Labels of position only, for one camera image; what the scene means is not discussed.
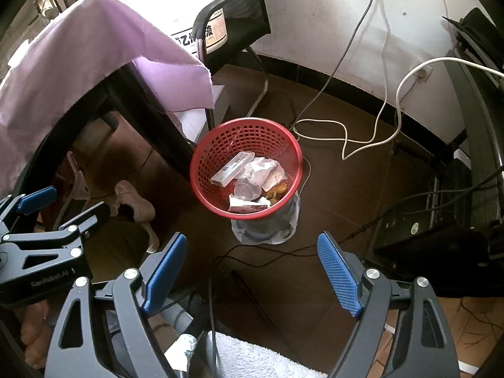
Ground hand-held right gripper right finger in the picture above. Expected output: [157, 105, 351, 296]
[317, 232, 461, 378]

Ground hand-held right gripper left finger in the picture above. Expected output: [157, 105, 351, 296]
[44, 233, 188, 378]

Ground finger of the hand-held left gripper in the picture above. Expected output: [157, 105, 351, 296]
[0, 186, 59, 237]
[0, 202, 112, 274]

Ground red patterned wrapper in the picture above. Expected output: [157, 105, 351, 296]
[229, 194, 270, 214]

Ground clear plastic cup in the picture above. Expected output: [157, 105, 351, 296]
[233, 180, 262, 201]

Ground long white medicine box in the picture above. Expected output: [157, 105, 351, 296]
[210, 150, 256, 186]

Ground white tissue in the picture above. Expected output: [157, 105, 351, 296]
[241, 157, 278, 184]

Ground red plastic mesh basket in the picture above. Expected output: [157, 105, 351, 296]
[190, 117, 304, 220]

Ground person's left hand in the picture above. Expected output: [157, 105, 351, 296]
[20, 303, 50, 369]

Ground beige slipper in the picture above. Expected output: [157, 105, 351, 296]
[65, 152, 91, 205]
[114, 180, 160, 253]

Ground crumpled silver foil tube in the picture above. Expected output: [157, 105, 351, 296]
[165, 334, 198, 371]

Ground white plastic bag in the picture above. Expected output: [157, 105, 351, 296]
[231, 195, 302, 245]

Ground black computer case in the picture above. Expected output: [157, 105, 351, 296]
[370, 142, 489, 268]

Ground white towel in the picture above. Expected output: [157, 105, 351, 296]
[207, 331, 327, 378]

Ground dark wooden table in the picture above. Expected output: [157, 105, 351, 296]
[24, 59, 213, 190]

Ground purple blanket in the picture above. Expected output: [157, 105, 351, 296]
[0, 0, 215, 193]

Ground white plastic bucket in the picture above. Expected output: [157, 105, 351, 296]
[171, 0, 229, 54]

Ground black metal stand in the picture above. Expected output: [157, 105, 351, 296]
[443, 8, 504, 225]

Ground black mesh chair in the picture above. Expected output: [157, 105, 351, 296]
[193, 0, 272, 115]

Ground black floor cable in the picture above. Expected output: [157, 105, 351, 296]
[209, 220, 379, 378]

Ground thick white power cable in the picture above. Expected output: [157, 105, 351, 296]
[342, 57, 504, 161]

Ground thin grey cable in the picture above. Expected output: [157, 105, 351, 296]
[293, 0, 384, 142]

